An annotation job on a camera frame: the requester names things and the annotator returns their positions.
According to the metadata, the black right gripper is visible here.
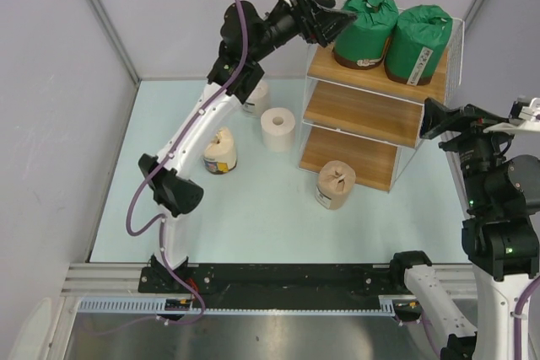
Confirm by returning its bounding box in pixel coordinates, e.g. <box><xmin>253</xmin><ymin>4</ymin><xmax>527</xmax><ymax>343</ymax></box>
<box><xmin>418</xmin><ymin>95</ymin><xmax>524</xmax><ymax>209</ymax></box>

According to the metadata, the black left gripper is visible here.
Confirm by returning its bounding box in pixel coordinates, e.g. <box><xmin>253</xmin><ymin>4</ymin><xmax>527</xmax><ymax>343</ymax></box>
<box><xmin>246</xmin><ymin>0</ymin><xmax>354</xmax><ymax>63</ymax></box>

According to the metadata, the green paper roll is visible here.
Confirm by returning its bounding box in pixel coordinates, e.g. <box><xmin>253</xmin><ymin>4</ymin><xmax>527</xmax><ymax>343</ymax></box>
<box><xmin>332</xmin><ymin>0</ymin><xmax>399</xmax><ymax>70</ymax></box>

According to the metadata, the brown paper roll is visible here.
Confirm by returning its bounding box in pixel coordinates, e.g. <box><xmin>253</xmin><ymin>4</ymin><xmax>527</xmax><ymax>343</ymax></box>
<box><xmin>315</xmin><ymin>160</ymin><xmax>356</xmax><ymax>210</ymax></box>

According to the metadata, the unwrapped white paper roll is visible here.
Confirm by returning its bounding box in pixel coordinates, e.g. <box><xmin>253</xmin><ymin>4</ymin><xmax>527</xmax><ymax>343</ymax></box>
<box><xmin>260</xmin><ymin>107</ymin><xmax>296</xmax><ymax>153</ymax></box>

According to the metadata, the cream cartoon roll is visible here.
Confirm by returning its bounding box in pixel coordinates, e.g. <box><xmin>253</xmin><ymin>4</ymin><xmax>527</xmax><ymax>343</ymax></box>
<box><xmin>202</xmin><ymin>126</ymin><xmax>237</xmax><ymax>175</ymax></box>

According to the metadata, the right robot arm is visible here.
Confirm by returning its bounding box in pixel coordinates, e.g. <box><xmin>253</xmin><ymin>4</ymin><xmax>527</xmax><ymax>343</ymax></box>
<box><xmin>389</xmin><ymin>98</ymin><xmax>539</xmax><ymax>359</ymax></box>

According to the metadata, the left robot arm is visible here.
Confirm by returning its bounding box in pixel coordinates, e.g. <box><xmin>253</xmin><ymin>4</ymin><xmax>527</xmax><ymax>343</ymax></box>
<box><xmin>137</xmin><ymin>0</ymin><xmax>356</xmax><ymax>293</ymax></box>

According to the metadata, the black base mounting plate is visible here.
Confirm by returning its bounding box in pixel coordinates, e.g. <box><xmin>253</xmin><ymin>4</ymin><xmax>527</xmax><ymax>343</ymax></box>
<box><xmin>138</xmin><ymin>259</ymin><xmax>410</xmax><ymax>303</ymax></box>

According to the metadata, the white wire wooden shelf rack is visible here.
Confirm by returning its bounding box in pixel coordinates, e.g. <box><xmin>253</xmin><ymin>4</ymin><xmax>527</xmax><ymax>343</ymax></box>
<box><xmin>299</xmin><ymin>17</ymin><xmax>464</xmax><ymax>191</ymax></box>

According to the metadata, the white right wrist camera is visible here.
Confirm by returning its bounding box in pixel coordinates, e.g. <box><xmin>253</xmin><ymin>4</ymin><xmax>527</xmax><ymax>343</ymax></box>
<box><xmin>483</xmin><ymin>97</ymin><xmax>539</xmax><ymax>135</ymax></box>

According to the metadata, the white slotted cable duct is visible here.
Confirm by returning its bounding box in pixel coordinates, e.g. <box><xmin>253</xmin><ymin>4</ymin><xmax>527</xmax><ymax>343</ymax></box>
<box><xmin>78</xmin><ymin>296</ymin><xmax>419</xmax><ymax>317</ymax></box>

